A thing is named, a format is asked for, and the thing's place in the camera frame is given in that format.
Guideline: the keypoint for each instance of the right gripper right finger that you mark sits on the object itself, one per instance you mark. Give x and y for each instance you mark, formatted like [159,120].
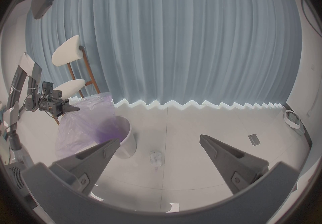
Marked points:
[236,167]

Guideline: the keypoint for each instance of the crumpled white paper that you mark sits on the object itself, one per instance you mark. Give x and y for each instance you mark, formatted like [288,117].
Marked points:
[155,157]

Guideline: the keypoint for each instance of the white rounded container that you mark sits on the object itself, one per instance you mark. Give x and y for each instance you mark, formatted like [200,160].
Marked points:
[291,118]

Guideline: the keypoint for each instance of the purple plastic bag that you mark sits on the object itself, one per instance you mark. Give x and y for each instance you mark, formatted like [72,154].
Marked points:
[83,122]

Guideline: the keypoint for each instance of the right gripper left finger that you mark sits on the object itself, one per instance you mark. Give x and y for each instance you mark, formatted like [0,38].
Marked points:
[85,167]

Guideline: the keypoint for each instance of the white cushioned wooden chair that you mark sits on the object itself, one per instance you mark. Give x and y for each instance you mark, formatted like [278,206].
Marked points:
[66,50]

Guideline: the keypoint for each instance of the white trash bin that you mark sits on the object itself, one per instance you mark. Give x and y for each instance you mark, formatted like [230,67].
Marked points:
[129,146]

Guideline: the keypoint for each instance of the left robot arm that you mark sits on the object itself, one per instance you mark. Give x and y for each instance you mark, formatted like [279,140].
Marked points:
[17,82]

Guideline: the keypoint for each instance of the pale blue curtain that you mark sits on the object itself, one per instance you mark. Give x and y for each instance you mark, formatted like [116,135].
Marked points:
[176,42]

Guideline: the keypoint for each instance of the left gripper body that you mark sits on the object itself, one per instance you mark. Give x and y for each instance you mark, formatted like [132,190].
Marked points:
[59,107]

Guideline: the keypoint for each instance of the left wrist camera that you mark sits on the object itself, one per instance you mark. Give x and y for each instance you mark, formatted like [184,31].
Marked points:
[57,94]

